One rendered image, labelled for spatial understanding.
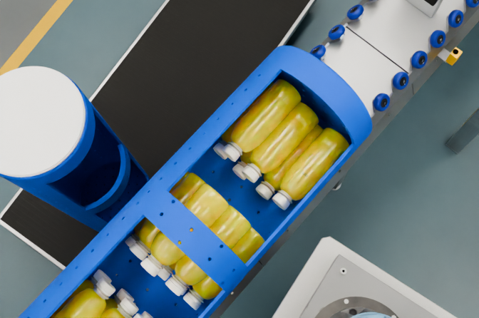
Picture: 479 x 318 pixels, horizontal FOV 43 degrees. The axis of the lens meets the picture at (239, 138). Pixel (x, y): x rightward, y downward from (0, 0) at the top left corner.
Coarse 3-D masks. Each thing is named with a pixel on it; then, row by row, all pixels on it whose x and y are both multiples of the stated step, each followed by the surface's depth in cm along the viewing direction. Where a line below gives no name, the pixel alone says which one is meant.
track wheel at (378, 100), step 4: (376, 96) 149; (380, 96) 149; (384, 96) 149; (388, 96) 150; (376, 100) 149; (380, 100) 148; (384, 100) 149; (388, 100) 150; (376, 104) 149; (380, 104) 149; (384, 104) 149; (388, 104) 151; (376, 108) 150; (380, 108) 149; (384, 108) 150
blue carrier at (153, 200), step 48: (288, 48) 130; (240, 96) 128; (336, 96) 123; (192, 144) 126; (144, 192) 124; (240, 192) 146; (96, 240) 122; (192, 240) 116; (48, 288) 121; (144, 288) 140; (192, 288) 138
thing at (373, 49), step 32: (384, 0) 162; (448, 0) 162; (352, 32) 160; (384, 32) 160; (416, 32) 159; (352, 64) 157; (384, 64) 157; (384, 128) 162; (352, 160) 157; (320, 192) 153
